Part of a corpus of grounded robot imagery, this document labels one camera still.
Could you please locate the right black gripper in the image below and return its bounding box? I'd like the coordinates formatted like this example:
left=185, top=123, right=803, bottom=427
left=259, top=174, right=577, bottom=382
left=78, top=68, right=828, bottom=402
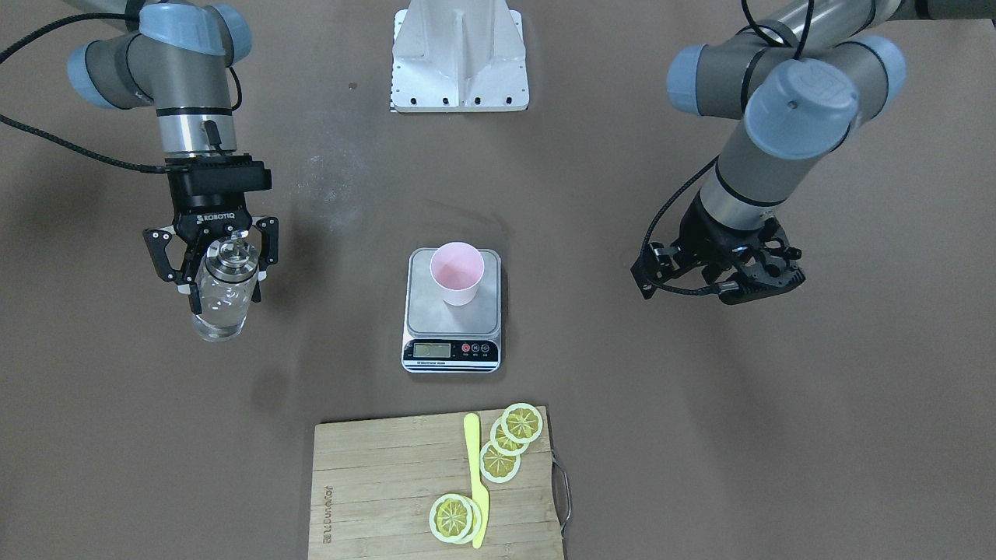
left=142, top=155, right=279, bottom=303

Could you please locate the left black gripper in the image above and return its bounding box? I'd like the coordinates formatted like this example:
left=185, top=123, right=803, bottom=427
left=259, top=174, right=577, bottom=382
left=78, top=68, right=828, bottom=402
left=630, top=194, right=806, bottom=305

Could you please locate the clear glass sauce bottle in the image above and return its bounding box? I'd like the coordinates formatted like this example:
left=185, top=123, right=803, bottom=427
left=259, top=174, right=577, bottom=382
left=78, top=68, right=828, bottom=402
left=192, top=237, right=259, bottom=341

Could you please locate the pink plastic cup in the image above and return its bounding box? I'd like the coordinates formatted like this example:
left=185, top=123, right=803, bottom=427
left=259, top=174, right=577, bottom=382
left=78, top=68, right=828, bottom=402
left=430, top=242, right=486, bottom=307

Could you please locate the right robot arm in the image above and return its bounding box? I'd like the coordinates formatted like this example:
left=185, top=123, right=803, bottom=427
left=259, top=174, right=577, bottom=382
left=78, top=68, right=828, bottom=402
left=2, top=1, right=279, bottom=314

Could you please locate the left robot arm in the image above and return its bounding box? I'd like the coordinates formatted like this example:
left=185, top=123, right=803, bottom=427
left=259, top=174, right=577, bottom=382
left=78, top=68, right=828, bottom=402
left=630, top=1, right=994, bottom=305

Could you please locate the digital kitchen scale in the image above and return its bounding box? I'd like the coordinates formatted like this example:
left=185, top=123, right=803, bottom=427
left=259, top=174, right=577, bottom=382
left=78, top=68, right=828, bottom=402
left=401, top=247, right=503, bottom=373

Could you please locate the lemon slice top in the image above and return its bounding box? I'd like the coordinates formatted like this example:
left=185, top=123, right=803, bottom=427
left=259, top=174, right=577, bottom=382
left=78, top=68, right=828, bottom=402
left=500, top=403, right=544, bottom=444

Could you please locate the yellow plastic knife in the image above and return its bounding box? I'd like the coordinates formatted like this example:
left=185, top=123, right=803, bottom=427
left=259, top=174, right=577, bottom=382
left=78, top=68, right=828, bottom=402
left=463, top=412, right=490, bottom=549

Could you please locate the white metal column base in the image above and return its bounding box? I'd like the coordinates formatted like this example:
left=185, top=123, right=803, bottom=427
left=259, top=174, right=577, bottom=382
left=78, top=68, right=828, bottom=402
left=389, top=1, right=530, bottom=114

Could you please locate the bamboo cutting board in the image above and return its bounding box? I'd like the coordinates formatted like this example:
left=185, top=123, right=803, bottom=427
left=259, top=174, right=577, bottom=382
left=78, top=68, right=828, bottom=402
left=308, top=405, right=570, bottom=559

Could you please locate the lemon slice under single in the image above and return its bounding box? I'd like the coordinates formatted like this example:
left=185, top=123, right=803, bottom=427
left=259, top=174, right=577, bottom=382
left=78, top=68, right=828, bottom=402
left=458, top=496, right=483, bottom=544

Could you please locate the lemon slice front single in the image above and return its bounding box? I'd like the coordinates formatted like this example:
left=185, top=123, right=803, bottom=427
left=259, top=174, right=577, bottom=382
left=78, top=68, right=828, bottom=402
left=428, top=493, right=471, bottom=544

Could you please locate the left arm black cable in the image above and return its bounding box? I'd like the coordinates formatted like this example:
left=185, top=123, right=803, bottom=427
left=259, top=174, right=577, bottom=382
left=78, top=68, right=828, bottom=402
left=638, top=0, right=818, bottom=298

